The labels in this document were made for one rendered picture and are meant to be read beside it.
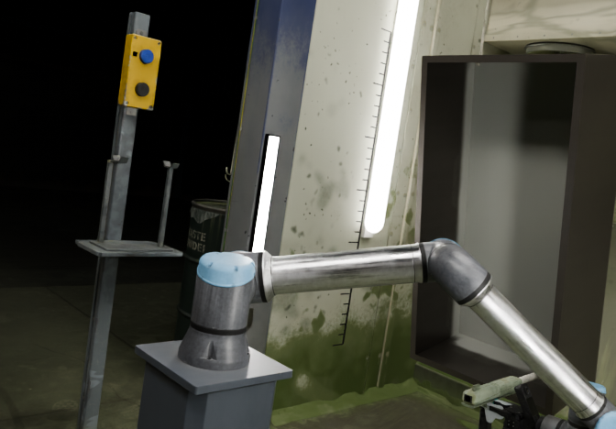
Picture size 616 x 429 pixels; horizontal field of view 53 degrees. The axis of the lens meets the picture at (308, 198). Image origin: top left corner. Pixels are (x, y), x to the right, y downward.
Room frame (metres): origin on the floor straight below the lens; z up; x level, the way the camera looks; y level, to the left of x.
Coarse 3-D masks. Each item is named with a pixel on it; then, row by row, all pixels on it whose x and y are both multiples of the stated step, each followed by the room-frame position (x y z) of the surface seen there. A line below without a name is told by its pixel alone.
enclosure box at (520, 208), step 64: (448, 64) 2.42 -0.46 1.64; (512, 64) 2.42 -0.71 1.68; (576, 64) 2.24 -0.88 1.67; (448, 128) 2.47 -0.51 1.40; (512, 128) 2.44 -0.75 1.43; (576, 128) 1.91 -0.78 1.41; (448, 192) 2.52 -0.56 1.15; (512, 192) 2.47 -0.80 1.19; (576, 192) 1.95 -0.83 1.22; (512, 256) 2.49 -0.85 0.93; (576, 256) 2.01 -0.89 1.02; (448, 320) 2.64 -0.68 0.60; (576, 320) 2.08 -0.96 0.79
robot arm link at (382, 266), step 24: (264, 264) 1.73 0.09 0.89; (288, 264) 1.74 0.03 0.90; (312, 264) 1.74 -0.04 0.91; (336, 264) 1.73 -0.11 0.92; (360, 264) 1.72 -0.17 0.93; (384, 264) 1.72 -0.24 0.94; (408, 264) 1.71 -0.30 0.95; (264, 288) 1.72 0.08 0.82; (288, 288) 1.74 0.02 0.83; (312, 288) 1.74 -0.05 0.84; (336, 288) 1.75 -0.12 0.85
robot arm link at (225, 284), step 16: (208, 256) 1.62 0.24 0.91; (224, 256) 1.64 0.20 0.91; (240, 256) 1.66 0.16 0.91; (208, 272) 1.55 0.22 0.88; (224, 272) 1.55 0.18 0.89; (240, 272) 1.56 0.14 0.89; (208, 288) 1.55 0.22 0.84; (224, 288) 1.54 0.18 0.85; (240, 288) 1.56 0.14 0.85; (256, 288) 1.71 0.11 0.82; (192, 304) 1.59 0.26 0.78; (208, 304) 1.55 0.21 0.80; (224, 304) 1.54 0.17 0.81; (240, 304) 1.57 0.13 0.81; (192, 320) 1.58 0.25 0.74; (208, 320) 1.54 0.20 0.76; (224, 320) 1.55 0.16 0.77; (240, 320) 1.57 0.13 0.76
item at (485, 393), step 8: (512, 376) 2.08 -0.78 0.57; (528, 376) 2.13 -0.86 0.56; (536, 376) 2.16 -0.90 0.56; (488, 384) 1.96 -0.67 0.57; (496, 384) 1.98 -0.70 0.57; (504, 384) 1.99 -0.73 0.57; (512, 384) 2.02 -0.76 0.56; (464, 392) 1.88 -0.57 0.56; (472, 392) 1.87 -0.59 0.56; (480, 392) 1.88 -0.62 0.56; (488, 392) 1.90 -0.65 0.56; (496, 392) 1.94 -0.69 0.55; (504, 392) 1.98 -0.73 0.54; (512, 392) 2.03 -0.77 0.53; (464, 400) 1.87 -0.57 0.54; (472, 400) 1.86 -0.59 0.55; (480, 400) 1.87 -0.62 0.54; (488, 400) 1.91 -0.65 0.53; (472, 408) 1.85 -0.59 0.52; (480, 416) 1.94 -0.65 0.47; (480, 424) 1.94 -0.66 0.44; (488, 424) 1.93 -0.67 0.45
